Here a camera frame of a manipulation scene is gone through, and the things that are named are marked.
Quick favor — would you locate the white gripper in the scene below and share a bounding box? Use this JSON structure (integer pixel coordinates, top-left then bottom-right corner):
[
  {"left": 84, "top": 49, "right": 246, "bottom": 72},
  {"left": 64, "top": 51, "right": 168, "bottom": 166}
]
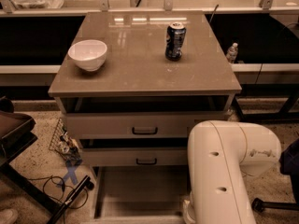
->
[{"left": 183, "top": 200, "right": 195, "bottom": 224}]

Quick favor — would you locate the grey drawer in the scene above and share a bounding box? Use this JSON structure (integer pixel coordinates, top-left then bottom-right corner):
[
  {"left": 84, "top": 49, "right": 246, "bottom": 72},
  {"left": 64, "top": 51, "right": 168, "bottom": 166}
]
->
[
  {"left": 79, "top": 147, "right": 188, "bottom": 167},
  {"left": 62, "top": 111, "right": 230, "bottom": 139},
  {"left": 82, "top": 165, "right": 190, "bottom": 224}
]

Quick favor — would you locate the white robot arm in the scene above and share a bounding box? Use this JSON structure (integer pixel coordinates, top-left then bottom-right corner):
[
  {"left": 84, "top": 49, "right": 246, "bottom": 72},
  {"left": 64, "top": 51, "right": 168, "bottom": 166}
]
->
[{"left": 183, "top": 120, "right": 281, "bottom": 224}]

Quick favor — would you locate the grey drawer cabinet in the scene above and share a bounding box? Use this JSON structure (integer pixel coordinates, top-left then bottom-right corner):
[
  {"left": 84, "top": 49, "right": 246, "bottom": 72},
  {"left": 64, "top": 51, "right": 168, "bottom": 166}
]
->
[{"left": 48, "top": 10, "right": 243, "bottom": 173}]

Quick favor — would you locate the black table leg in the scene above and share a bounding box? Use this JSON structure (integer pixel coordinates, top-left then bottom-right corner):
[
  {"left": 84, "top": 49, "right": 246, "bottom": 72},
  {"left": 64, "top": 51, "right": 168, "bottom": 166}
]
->
[{"left": 232, "top": 98, "right": 246, "bottom": 121}]

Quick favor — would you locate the blue tape cross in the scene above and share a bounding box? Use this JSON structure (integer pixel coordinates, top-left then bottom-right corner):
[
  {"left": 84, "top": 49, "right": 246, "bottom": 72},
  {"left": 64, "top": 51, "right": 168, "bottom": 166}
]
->
[{"left": 59, "top": 160, "right": 82, "bottom": 185}]

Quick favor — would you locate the clear plastic water bottle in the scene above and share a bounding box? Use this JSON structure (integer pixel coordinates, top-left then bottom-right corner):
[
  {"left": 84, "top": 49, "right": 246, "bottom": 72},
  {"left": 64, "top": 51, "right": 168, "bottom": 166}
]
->
[{"left": 226, "top": 43, "right": 238, "bottom": 63}]

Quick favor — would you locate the white shoe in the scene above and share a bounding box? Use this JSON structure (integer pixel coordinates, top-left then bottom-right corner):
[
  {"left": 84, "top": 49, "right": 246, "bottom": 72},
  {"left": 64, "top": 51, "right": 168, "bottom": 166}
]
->
[{"left": 0, "top": 208, "right": 18, "bottom": 224}]

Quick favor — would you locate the dark blue soda can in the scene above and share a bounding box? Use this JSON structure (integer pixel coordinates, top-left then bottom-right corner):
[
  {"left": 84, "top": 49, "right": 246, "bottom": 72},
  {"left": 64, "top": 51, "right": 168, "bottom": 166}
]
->
[{"left": 165, "top": 21, "right": 187, "bottom": 61}]

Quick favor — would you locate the white ceramic bowl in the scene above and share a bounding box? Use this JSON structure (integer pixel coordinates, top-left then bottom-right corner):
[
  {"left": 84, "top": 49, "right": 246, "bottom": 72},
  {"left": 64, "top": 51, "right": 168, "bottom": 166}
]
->
[{"left": 68, "top": 39, "right": 107, "bottom": 72}]

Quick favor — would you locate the black floor cable left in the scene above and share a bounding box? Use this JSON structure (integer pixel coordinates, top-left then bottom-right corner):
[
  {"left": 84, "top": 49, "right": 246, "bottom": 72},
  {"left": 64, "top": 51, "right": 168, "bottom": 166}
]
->
[{"left": 27, "top": 175, "right": 90, "bottom": 224}]

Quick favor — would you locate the wire mesh basket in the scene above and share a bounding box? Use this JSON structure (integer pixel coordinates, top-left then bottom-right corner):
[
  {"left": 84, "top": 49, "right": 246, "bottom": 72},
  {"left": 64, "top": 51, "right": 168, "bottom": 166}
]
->
[{"left": 49, "top": 119, "right": 81, "bottom": 161}]

